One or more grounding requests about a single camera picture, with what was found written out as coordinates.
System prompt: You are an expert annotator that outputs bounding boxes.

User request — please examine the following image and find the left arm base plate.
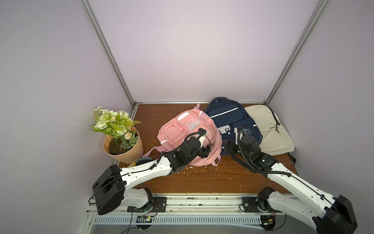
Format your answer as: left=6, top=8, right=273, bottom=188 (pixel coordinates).
left=127, top=197, right=167, bottom=213

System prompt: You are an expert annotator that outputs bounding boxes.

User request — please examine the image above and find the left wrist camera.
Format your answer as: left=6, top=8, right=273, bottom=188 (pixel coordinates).
left=197, top=134, right=206, bottom=148

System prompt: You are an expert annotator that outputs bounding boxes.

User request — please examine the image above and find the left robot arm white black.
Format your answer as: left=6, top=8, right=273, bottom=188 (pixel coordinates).
left=92, top=131, right=212, bottom=215

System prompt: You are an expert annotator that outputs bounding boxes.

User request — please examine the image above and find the cream canvas backpack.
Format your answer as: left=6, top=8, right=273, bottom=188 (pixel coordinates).
left=245, top=105, right=295, bottom=156

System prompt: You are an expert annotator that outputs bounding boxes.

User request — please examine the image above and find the pink backpack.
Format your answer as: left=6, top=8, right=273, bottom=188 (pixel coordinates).
left=151, top=104, right=223, bottom=166

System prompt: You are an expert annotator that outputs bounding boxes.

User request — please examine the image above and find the brown paper flower pot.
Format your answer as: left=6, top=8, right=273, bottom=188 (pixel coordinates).
left=103, top=127, right=144, bottom=164

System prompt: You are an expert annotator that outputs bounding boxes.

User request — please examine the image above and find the teal bowl with handle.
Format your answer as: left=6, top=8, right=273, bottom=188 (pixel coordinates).
left=128, top=157, right=153, bottom=168

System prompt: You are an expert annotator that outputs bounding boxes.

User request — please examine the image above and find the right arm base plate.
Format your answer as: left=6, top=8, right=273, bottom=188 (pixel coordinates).
left=239, top=197, right=281, bottom=213

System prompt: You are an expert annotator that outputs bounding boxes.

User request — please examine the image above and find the artificial green flower bouquet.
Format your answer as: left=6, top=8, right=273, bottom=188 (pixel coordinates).
left=92, top=106, right=141, bottom=151

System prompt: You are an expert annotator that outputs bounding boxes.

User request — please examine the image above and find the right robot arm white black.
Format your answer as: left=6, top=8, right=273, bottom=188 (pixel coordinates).
left=223, top=131, right=358, bottom=234

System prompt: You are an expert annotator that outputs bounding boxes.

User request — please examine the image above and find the navy blue backpack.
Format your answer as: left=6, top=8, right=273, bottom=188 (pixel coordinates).
left=205, top=97, right=263, bottom=142

